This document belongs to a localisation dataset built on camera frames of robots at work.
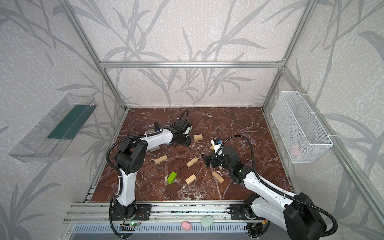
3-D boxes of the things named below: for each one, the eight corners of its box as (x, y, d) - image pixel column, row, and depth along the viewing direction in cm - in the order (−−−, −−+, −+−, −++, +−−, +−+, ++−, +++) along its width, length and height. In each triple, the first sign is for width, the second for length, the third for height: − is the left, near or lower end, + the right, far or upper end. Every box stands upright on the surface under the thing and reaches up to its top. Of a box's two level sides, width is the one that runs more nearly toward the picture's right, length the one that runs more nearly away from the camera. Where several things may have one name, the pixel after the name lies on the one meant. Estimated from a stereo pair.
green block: (166, 182, 85) (166, 181, 83) (172, 172, 89) (171, 170, 87) (172, 185, 84) (171, 183, 82) (177, 174, 88) (177, 173, 86)
